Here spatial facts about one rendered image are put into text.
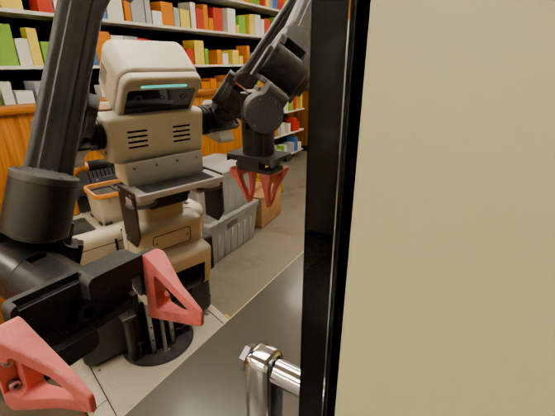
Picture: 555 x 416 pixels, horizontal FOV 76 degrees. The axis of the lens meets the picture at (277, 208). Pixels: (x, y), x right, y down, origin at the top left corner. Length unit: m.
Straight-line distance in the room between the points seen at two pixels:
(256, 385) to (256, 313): 0.45
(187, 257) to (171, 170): 0.27
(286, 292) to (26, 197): 0.46
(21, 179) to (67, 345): 0.15
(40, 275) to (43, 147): 0.16
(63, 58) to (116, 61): 0.46
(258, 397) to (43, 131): 0.37
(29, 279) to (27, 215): 0.06
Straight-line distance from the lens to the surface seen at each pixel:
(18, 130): 2.16
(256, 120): 0.53
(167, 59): 0.99
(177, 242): 1.14
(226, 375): 0.54
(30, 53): 2.76
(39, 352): 0.29
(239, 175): 0.65
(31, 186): 0.37
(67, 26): 0.51
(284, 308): 0.64
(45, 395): 0.31
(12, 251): 0.41
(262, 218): 3.05
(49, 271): 0.36
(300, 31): 0.67
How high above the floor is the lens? 1.34
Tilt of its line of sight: 22 degrees down
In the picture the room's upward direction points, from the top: straight up
